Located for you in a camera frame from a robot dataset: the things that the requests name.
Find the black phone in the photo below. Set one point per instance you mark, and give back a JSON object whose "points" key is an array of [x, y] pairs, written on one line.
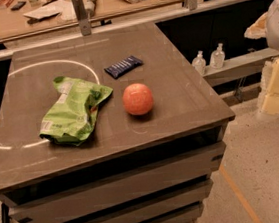
{"points": [[18, 5]]}

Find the grey low shelf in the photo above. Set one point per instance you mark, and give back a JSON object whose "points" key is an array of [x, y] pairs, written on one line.
{"points": [[239, 67]]}

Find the red apple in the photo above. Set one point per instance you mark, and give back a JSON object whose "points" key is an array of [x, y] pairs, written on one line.
{"points": [[137, 99]]}

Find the wooden background desk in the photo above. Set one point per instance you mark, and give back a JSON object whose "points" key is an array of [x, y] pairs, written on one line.
{"points": [[14, 24]]}

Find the grey drawer cabinet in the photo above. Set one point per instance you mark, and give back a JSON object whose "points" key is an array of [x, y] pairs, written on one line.
{"points": [[152, 168]]}

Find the green chip bag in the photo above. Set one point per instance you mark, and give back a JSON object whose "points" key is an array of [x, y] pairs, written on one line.
{"points": [[72, 119]]}

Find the grey metal bracket post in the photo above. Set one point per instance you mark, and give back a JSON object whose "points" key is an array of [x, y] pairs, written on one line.
{"points": [[81, 15]]}

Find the left clear plastic bottle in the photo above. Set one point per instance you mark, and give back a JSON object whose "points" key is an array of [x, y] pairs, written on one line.
{"points": [[199, 63]]}

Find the white paper sheets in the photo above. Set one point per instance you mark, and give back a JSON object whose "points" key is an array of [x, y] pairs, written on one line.
{"points": [[59, 7]]}

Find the dark blue snack bar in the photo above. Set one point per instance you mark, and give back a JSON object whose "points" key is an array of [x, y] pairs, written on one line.
{"points": [[124, 66]]}

